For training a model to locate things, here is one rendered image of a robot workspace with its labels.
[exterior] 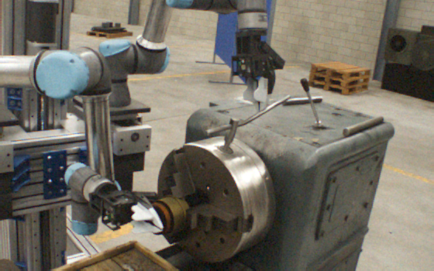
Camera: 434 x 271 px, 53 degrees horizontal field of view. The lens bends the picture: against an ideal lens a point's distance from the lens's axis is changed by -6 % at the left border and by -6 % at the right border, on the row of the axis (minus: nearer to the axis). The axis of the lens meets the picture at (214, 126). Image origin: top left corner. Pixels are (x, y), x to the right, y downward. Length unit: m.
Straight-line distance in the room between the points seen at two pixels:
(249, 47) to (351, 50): 10.85
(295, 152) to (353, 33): 10.84
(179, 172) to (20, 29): 0.85
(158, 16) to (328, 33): 10.77
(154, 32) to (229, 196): 0.78
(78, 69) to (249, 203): 0.52
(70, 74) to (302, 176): 0.61
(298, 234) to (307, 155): 0.21
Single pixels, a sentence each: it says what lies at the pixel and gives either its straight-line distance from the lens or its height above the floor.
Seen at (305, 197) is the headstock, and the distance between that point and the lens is 1.18.
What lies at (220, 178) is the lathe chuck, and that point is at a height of 1.18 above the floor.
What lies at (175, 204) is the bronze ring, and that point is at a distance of 1.10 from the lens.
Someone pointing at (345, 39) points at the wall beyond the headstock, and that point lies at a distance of 12.06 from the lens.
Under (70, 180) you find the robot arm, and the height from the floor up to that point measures 1.09.
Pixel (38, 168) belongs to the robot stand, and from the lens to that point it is 1.64.
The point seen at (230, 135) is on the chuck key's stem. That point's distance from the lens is 1.11.
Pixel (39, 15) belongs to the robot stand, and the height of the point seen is 1.48.
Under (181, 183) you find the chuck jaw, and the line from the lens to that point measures 1.14.
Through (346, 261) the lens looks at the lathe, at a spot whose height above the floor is 0.78.
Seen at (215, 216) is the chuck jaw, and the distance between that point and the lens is 1.09.
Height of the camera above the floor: 1.61
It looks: 17 degrees down
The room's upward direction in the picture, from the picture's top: 7 degrees clockwise
